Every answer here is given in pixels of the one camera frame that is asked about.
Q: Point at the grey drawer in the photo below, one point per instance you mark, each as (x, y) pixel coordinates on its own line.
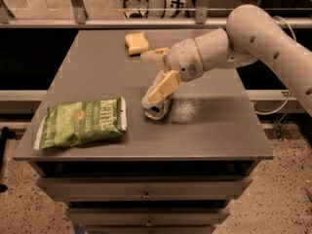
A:
(147, 217)
(147, 189)

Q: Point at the upper grey drawer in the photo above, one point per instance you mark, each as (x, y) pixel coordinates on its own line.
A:
(147, 189)

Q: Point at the lower grey drawer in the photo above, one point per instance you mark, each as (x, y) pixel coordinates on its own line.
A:
(147, 217)

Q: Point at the green 7up soda can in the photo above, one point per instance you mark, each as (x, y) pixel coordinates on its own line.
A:
(160, 110)

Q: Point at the yellow sponge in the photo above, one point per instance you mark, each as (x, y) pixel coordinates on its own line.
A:
(136, 43)

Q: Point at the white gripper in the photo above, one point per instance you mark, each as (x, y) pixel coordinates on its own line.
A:
(182, 59)

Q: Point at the green kettle chips bag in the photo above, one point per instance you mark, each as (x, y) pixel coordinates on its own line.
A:
(82, 122)

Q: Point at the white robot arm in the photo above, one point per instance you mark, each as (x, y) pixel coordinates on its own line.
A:
(250, 35)

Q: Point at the metal glass railing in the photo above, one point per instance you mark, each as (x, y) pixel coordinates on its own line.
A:
(98, 14)

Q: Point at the grey drawer cabinet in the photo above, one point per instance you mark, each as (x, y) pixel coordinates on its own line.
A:
(211, 130)

